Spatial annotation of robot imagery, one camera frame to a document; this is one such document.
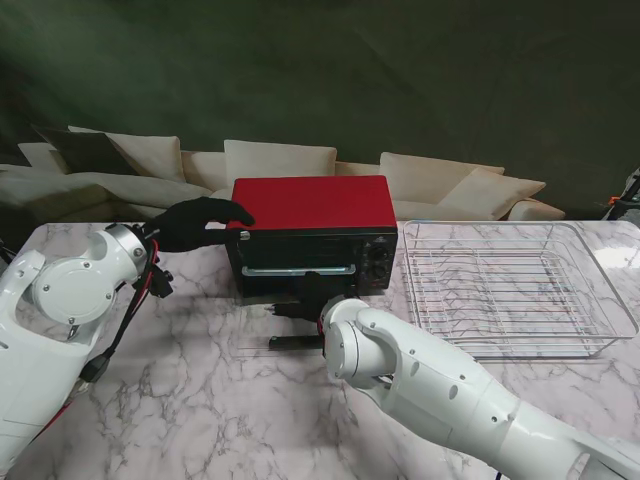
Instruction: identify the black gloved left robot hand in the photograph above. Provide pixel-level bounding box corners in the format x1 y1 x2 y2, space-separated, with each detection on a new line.
144 196 256 253

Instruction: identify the red black toaster oven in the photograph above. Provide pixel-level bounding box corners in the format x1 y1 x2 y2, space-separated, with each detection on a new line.
223 175 400 307

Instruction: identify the glass oven door black handle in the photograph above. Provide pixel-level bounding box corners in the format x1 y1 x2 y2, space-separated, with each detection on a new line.
232 299 365 358

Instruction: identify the long beige sofa cushion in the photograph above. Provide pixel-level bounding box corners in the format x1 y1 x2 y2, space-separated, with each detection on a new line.
67 171 211 217

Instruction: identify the dark brown sofa cushion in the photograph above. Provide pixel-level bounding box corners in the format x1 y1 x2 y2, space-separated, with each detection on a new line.
32 124 139 176

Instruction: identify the beige sofa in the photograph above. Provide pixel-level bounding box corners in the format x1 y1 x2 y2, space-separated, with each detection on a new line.
0 123 569 224

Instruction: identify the black stand with orange part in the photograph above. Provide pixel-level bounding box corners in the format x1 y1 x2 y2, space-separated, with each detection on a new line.
597 167 640 221

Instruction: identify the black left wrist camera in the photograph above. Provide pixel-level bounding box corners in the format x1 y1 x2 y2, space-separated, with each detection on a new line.
149 267 174 299

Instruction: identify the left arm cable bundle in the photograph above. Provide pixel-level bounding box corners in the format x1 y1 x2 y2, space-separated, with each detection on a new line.
49 239 161 416

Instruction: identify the white wire dish rack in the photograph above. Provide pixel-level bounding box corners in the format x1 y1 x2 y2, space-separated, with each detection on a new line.
402 219 609 361

